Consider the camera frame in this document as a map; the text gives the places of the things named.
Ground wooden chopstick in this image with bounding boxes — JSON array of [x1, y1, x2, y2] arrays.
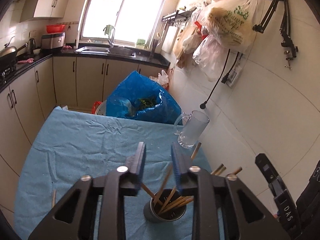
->
[[52, 189, 56, 208], [190, 142, 201, 160]]

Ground lower kitchen cabinets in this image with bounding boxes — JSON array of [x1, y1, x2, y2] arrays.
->
[[0, 55, 171, 230]]

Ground kitchen cabinets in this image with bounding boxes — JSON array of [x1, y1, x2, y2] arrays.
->
[[20, 0, 69, 22], [0, 55, 171, 230]]

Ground kitchen faucet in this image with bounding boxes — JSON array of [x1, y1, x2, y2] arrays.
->
[[103, 24, 115, 47]]

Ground upper kitchen cabinets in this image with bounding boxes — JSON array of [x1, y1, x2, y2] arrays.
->
[[20, 0, 69, 22]]

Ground dark cylindrical utensil holder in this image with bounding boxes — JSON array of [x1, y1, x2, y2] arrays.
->
[[143, 191, 187, 223]]

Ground clear glass mug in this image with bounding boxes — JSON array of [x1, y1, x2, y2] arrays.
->
[[174, 111, 210, 148]]

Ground blue table cloth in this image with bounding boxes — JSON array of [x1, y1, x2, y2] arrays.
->
[[13, 106, 226, 240]]

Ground blue plastic bag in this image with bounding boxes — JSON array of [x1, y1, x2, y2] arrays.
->
[[106, 71, 182, 124]]

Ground orange white plastic bag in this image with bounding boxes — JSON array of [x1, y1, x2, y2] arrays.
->
[[149, 70, 169, 89]]

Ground wooden chopstick on cloth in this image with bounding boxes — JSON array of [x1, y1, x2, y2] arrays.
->
[[52, 189, 56, 208]]

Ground steel sink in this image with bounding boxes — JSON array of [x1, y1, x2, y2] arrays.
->
[[75, 46, 136, 58]]

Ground translucent plastic bag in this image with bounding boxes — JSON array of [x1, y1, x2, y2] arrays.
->
[[193, 35, 228, 82]]

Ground silver rice cooker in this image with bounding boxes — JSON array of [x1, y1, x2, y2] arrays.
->
[[41, 32, 66, 50]]

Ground window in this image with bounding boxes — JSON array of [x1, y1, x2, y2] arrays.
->
[[81, 0, 164, 48]]

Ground black countertop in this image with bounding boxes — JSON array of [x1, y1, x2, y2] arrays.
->
[[1, 49, 170, 92]]

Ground electric kettle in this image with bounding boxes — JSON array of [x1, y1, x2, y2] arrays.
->
[[27, 38, 36, 55]]

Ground red basin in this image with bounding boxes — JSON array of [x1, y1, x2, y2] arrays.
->
[[46, 24, 66, 34]]

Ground white bag with bread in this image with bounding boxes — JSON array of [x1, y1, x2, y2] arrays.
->
[[197, 0, 258, 54]]

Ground black wok with lid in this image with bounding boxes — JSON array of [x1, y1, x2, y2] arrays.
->
[[0, 37, 28, 65]]

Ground black power cable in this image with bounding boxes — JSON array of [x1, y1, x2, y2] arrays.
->
[[199, 49, 231, 110]]

